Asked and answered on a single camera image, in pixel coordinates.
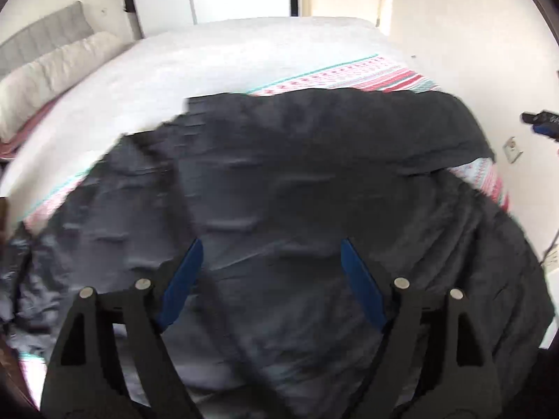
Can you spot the white grey pillow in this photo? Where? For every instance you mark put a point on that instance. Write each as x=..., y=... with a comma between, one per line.
x=26, y=90

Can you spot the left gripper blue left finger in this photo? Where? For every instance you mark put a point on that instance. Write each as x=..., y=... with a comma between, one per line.
x=174, y=280

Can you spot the grey padded headboard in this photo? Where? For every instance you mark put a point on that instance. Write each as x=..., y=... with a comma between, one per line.
x=60, y=28

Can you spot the dark navy quilted puffer jacket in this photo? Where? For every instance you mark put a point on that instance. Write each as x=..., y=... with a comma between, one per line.
x=271, y=329

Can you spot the white wall socket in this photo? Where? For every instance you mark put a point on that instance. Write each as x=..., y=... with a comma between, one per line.
x=511, y=150

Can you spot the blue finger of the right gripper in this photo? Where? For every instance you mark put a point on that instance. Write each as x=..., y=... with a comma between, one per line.
x=527, y=117
x=549, y=130

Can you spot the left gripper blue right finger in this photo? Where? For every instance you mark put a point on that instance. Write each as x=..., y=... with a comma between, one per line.
x=368, y=285

